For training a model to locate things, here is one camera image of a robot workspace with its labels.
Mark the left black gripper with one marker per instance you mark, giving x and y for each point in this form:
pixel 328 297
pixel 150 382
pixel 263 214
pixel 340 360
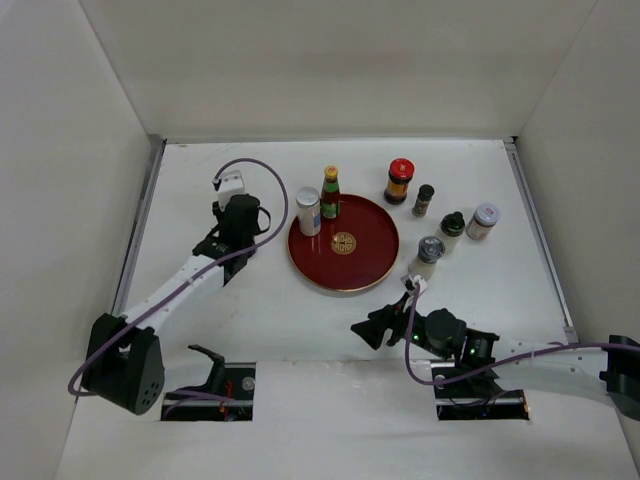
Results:
pixel 219 213

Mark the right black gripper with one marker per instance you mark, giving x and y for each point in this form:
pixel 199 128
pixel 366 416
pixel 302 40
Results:
pixel 372 330

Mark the silver-lid white spice jar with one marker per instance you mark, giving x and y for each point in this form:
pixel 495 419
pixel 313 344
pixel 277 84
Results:
pixel 309 211

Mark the green red sauce bottle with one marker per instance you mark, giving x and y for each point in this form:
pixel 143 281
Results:
pixel 330 195

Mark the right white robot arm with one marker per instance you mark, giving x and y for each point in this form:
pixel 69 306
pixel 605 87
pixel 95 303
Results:
pixel 483 367

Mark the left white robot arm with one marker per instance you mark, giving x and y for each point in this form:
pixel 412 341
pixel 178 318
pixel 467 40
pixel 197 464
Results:
pixel 124 363

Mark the red round tray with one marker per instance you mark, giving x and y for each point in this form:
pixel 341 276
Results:
pixel 351 253

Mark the grey-cap white shaker bottle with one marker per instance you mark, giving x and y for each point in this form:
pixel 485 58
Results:
pixel 430 250

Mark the black-cap white shaker bottle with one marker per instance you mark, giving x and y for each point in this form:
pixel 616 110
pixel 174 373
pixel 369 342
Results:
pixel 450 230

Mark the small black-lid pepper bottle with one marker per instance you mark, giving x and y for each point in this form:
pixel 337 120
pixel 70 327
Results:
pixel 423 200

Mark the white-lid red-label jar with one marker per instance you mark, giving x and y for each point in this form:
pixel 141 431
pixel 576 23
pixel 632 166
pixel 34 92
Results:
pixel 483 220

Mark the red-lid dark sauce jar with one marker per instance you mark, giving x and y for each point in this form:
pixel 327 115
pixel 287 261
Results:
pixel 400 174

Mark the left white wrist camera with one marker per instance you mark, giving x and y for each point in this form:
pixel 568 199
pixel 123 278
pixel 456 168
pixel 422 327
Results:
pixel 228 184

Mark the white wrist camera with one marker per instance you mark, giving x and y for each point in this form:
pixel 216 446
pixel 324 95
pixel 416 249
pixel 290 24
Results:
pixel 228 184
pixel 415 285

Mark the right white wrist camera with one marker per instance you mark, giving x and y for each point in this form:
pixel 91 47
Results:
pixel 415 285

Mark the left aluminium table rail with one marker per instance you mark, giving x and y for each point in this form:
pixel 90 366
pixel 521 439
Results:
pixel 157 148

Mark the aluminium table rail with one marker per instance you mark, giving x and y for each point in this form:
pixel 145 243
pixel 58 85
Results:
pixel 157 148
pixel 512 152

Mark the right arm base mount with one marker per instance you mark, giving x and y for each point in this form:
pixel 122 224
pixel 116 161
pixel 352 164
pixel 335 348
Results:
pixel 479 399

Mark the right aluminium table rail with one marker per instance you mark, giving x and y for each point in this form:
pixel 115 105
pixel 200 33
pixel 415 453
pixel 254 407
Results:
pixel 512 152

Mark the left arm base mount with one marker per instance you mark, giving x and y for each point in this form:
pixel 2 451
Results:
pixel 226 395

